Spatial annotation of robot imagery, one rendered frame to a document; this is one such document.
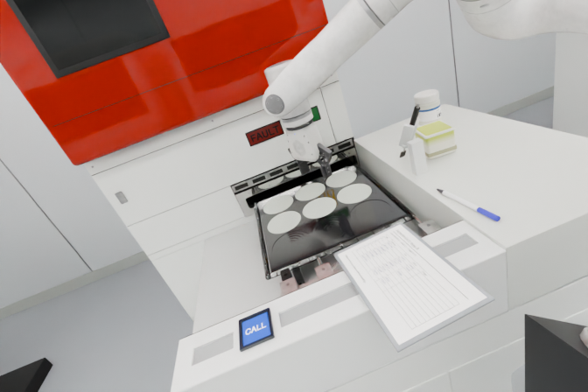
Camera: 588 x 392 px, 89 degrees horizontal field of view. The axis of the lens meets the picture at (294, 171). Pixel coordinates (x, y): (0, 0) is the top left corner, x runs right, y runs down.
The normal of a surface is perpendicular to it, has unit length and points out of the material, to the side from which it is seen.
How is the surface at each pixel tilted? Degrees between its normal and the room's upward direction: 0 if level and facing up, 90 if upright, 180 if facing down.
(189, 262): 90
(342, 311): 0
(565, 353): 90
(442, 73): 90
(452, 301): 0
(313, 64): 72
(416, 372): 90
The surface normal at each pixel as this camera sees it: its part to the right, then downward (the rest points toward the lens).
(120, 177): 0.20, 0.36
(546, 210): -0.32, -0.86
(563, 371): -0.88, 0.42
